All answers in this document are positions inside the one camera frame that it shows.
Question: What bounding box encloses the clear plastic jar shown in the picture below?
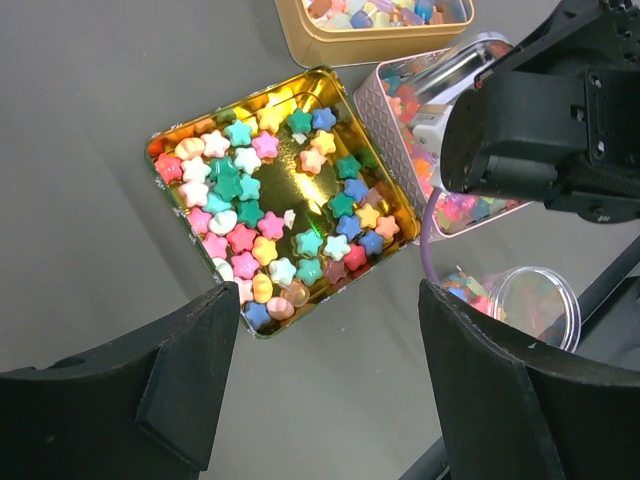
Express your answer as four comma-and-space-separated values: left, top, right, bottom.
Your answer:
441, 266, 581, 353

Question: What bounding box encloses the gold tin of pastel gummies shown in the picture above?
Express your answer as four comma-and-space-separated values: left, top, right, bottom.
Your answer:
275, 1, 475, 67

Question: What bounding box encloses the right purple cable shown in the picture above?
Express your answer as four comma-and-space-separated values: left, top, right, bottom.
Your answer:
418, 187, 444, 286

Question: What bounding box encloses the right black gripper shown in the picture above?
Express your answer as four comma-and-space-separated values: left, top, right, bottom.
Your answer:
440, 1, 639, 224

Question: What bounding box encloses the pink tin of bright gummies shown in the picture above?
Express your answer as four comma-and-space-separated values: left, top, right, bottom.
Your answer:
354, 32, 528, 241

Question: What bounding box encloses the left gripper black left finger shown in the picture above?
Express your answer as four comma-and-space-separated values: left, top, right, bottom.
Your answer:
1, 282, 240, 479

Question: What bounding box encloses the silver metal scoop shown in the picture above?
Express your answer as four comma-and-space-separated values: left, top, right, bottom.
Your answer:
410, 36, 513, 105

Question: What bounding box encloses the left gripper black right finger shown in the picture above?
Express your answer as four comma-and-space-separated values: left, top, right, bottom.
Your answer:
418, 280, 639, 479

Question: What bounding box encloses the gold tin of star candies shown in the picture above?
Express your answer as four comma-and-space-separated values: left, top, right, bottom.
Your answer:
145, 66, 420, 338

